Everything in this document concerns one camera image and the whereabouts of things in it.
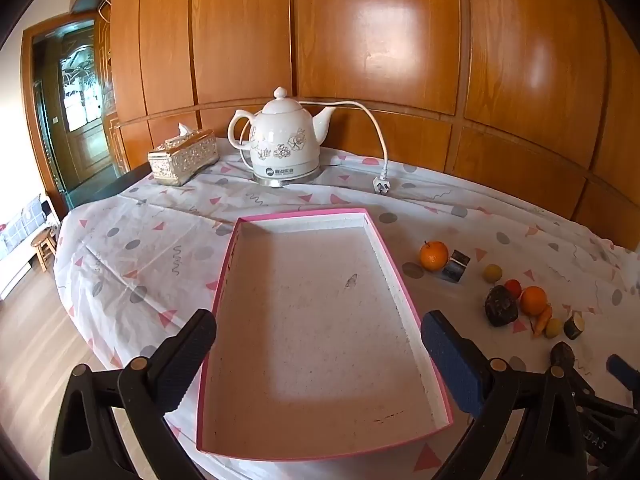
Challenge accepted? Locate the purple eggplant chunk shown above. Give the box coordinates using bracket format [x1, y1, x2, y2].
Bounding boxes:
[564, 312, 586, 341]

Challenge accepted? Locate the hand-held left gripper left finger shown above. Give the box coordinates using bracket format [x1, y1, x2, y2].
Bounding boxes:
[49, 308, 218, 480]

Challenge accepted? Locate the small carrot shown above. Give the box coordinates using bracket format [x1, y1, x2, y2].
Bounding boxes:
[530, 304, 554, 337]

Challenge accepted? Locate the purple chunk with pale top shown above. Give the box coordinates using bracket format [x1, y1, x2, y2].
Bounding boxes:
[442, 249, 471, 284]

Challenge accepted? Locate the silver kettle base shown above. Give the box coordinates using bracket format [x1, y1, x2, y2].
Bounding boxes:
[251, 164, 323, 188]

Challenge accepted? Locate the sofa with plaid cushions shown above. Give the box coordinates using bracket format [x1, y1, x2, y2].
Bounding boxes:
[0, 195, 48, 301]

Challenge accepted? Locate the orange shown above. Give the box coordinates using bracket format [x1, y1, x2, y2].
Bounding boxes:
[520, 286, 549, 316]
[419, 240, 449, 272]

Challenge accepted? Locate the white power cord with plug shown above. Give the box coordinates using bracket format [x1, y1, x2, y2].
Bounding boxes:
[300, 100, 393, 196]

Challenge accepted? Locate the white floral ceramic kettle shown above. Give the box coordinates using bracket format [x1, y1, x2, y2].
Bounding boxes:
[228, 87, 337, 181]

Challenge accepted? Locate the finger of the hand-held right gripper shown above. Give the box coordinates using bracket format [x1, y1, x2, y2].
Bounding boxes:
[550, 341, 593, 403]
[606, 354, 640, 393]

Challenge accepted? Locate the wooden glass door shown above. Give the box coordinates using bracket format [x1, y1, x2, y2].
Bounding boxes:
[31, 20, 113, 196]

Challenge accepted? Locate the silver embossed tissue box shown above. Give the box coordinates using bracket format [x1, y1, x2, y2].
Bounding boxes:
[147, 129, 220, 187]

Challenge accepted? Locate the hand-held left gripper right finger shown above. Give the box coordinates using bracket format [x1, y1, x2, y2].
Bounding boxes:
[420, 310, 588, 480]

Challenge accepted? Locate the dark brown round fruit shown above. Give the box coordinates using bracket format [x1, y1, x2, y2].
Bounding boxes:
[484, 285, 519, 327]

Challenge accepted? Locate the pink shallow cardboard box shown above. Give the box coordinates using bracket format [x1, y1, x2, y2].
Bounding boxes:
[196, 208, 455, 462]

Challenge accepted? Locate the small wooden stool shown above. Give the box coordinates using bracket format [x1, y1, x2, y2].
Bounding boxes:
[31, 227, 57, 273]

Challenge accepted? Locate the white patterned tablecloth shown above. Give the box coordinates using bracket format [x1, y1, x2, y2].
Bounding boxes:
[52, 147, 640, 480]

